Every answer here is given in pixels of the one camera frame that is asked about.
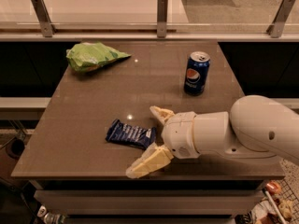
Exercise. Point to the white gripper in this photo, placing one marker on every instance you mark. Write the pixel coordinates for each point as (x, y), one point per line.
(178, 134)

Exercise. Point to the blue rxbar blueberry wrapper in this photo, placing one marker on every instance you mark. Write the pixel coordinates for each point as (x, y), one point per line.
(133, 136)

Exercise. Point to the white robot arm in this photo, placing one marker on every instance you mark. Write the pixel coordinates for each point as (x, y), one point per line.
(257, 129)

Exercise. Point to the green rice chip bag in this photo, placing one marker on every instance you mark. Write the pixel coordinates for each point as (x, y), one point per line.
(87, 57)

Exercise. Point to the blue pepsi can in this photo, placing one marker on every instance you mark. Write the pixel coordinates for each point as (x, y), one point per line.
(196, 73)

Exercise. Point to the items under table left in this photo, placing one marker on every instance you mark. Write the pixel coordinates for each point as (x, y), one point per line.
(48, 217)

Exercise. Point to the middle metal railing bracket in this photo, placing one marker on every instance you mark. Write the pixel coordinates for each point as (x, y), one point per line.
(162, 11)

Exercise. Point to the metal railing bracket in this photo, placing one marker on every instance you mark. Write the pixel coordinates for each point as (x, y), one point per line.
(162, 11)
(47, 29)
(276, 27)

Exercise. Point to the wire basket with items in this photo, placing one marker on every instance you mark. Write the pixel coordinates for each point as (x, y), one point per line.
(279, 205)

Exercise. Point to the left metal railing bracket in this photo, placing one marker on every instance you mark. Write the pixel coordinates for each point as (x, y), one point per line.
(47, 29)

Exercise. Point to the right metal railing bracket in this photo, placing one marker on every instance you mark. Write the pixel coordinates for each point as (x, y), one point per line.
(276, 27)

